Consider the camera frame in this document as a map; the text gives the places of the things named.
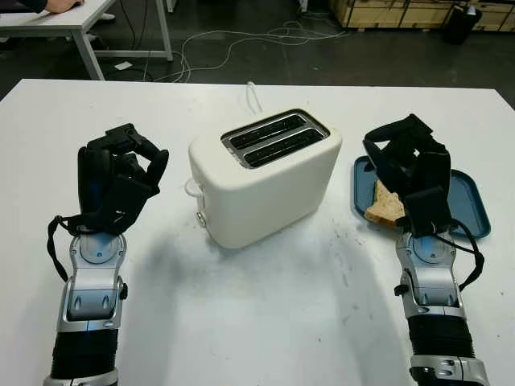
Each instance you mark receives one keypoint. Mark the white furniture leg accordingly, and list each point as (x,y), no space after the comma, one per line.
(303,5)

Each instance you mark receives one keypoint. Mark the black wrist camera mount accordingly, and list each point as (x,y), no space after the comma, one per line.
(124,201)
(428,209)

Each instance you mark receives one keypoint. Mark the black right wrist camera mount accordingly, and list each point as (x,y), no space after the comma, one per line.
(428,209)

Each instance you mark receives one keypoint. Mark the bare person's hand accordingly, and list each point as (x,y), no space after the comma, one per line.
(64,5)

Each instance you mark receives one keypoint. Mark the black waste bin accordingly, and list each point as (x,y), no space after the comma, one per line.
(458,28)

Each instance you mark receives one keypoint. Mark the dark person's sleeve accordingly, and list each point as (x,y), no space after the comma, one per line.
(20,5)

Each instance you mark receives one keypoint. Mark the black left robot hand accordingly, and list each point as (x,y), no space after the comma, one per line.
(93,181)

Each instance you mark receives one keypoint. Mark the white paper scrap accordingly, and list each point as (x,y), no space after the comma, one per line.
(123,65)

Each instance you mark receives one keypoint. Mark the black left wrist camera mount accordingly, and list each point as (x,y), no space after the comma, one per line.
(124,201)

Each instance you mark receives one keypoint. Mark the blue plastic tray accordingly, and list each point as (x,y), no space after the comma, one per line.
(466,205)

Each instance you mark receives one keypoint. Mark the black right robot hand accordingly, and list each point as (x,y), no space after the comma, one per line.
(432,169)

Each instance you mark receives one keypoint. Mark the cream two-slot toaster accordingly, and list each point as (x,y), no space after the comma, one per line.
(261,193)

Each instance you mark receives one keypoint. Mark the slice of toasted bread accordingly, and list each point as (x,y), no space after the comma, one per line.
(386,209)

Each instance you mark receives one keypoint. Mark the white office desk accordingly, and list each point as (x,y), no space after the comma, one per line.
(60,18)

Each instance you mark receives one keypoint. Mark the white shoe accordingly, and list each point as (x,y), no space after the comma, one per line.
(106,17)

